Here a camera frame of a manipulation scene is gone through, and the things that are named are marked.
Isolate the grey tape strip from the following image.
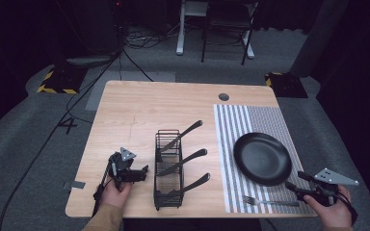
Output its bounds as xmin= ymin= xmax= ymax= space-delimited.
xmin=63 ymin=180 xmax=87 ymax=191

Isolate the white desk frame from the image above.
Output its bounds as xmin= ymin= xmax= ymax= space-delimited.
xmin=175 ymin=0 xmax=256 ymax=60

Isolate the striped grey placemat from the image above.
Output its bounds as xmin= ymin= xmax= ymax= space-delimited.
xmin=213 ymin=103 xmax=316 ymax=215

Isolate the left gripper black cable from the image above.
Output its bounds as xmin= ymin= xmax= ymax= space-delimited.
xmin=91 ymin=162 xmax=115 ymax=218

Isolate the dark computer tower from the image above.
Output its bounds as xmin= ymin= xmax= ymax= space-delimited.
xmin=76 ymin=0 xmax=126 ymax=59

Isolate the bundle of floor cables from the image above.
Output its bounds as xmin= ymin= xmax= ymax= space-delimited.
xmin=123 ymin=23 xmax=182 ymax=50

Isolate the black round plate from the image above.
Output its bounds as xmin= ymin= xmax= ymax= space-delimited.
xmin=232 ymin=132 xmax=293 ymax=188

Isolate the black metal chair frame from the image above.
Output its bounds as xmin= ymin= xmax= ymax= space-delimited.
xmin=200 ymin=0 xmax=260 ymax=66

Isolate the black yellow striped base plate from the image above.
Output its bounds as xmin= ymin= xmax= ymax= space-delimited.
xmin=37 ymin=65 xmax=88 ymax=95
xmin=264 ymin=71 xmax=309 ymax=99

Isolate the black wire cutlery rack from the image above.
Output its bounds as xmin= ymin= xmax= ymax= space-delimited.
xmin=152 ymin=129 xmax=185 ymax=212

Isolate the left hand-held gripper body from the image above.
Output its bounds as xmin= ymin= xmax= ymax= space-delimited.
xmin=108 ymin=146 xmax=144 ymax=193

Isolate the black knife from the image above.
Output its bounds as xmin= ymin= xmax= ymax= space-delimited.
xmin=157 ymin=148 xmax=209 ymax=178
xmin=156 ymin=119 xmax=204 ymax=162
xmin=155 ymin=172 xmax=212 ymax=206

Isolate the silver fork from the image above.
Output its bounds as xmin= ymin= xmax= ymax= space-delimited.
xmin=242 ymin=194 xmax=301 ymax=208

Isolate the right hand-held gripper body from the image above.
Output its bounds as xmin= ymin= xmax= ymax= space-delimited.
xmin=302 ymin=167 xmax=360 ymax=208

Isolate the person's left hand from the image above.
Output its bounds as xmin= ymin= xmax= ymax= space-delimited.
xmin=99 ymin=181 xmax=133 ymax=210

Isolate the person's right hand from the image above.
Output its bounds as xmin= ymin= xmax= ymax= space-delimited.
xmin=303 ymin=185 xmax=355 ymax=230

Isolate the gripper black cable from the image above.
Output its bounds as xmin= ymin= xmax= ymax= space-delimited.
xmin=332 ymin=192 xmax=359 ymax=226
xmin=91 ymin=162 xmax=115 ymax=218

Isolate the grey curtain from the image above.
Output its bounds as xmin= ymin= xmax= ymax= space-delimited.
xmin=289 ymin=0 xmax=350 ymax=79

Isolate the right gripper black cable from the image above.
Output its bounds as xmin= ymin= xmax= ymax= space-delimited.
xmin=332 ymin=192 xmax=359 ymax=226

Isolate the black floor cable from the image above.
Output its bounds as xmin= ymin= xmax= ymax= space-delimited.
xmin=0 ymin=47 xmax=124 ymax=231

